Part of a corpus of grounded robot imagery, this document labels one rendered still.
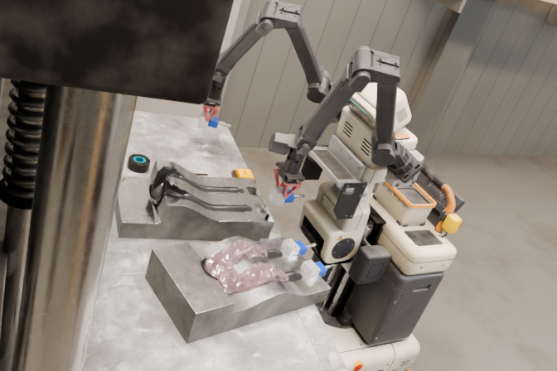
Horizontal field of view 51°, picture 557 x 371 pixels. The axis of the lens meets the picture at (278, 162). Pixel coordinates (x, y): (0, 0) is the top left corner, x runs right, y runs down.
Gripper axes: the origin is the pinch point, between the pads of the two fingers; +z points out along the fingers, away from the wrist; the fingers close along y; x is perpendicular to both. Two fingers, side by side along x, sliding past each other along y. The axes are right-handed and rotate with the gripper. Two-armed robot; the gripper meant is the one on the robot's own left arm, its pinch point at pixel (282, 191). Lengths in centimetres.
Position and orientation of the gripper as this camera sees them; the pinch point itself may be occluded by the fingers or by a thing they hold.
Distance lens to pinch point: 201.4
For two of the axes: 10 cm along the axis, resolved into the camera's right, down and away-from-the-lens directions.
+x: 8.4, 0.3, 5.3
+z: -3.1, 8.4, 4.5
